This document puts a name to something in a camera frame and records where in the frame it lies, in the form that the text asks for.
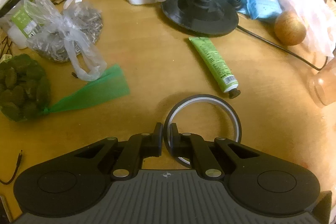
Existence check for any dark tape roll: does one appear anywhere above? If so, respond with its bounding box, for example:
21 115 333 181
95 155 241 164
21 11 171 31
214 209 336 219
163 94 242 167

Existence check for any green cream tube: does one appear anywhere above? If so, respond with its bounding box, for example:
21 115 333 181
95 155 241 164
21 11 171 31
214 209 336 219
189 37 241 99

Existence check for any black kettle base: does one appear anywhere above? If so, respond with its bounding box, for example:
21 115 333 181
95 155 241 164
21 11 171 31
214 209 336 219
161 0 239 36

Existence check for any clear bag of seeds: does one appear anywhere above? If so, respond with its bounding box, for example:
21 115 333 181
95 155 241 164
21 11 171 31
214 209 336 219
25 1 107 81

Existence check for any shaker bottle grey lid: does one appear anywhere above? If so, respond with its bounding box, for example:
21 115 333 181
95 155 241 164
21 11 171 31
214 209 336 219
309 58 336 107

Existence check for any yellow onion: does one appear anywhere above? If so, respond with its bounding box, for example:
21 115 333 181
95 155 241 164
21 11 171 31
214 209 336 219
274 11 307 46

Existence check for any white tub green label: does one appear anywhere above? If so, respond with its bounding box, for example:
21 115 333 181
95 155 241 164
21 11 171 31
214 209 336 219
0 0 64 50

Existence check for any white plastic bag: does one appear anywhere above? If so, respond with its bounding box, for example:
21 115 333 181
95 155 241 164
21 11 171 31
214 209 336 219
278 0 335 58

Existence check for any kettle base power cord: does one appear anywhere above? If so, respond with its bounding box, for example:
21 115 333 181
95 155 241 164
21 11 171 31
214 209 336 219
236 24 329 72

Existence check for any black audio cable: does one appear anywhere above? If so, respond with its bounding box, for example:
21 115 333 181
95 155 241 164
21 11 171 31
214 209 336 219
0 149 24 185

